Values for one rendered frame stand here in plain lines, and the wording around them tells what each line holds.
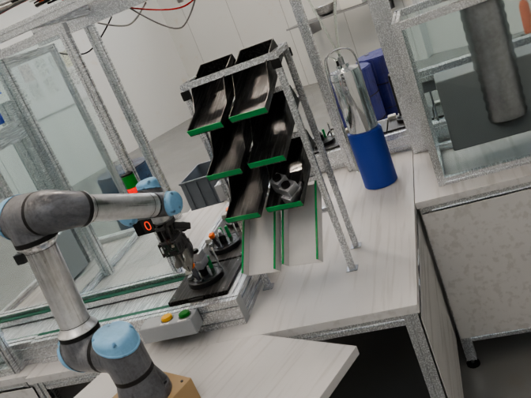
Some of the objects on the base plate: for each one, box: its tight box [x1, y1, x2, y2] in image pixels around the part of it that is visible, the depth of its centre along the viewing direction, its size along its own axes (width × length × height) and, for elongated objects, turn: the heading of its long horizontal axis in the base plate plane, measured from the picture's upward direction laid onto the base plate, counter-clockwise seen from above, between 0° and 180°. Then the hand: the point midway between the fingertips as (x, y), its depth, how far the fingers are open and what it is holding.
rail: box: [31, 292, 250, 364], centre depth 213 cm, size 6×89×11 cm, turn 122°
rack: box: [179, 41, 361, 291], centre depth 206 cm, size 21×36×80 cm, turn 122°
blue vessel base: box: [348, 123, 397, 190], centre depth 266 cm, size 16×16×27 cm
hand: (189, 267), depth 206 cm, fingers closed
